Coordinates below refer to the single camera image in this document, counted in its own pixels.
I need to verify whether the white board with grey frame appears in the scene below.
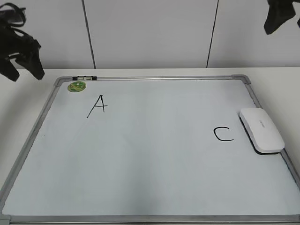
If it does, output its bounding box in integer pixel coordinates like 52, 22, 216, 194
0, 75, 300, 225

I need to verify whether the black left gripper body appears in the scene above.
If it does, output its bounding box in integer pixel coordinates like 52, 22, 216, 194
0, 14, 41, 57

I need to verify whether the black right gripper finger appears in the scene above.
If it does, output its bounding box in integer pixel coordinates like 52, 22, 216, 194
263, 0, 296, 35

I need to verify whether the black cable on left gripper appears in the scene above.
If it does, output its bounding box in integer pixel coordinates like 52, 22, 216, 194
0, 2, 27, 31

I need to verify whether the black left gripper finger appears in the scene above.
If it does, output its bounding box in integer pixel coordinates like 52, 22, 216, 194
0, 56, 20, 82
15, 49, 45, 80

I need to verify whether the green round magnet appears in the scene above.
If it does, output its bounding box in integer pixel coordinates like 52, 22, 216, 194
67, 81, 87, 93

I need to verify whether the white board eraser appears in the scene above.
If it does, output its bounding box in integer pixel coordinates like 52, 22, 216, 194
239, 108, 285, 154

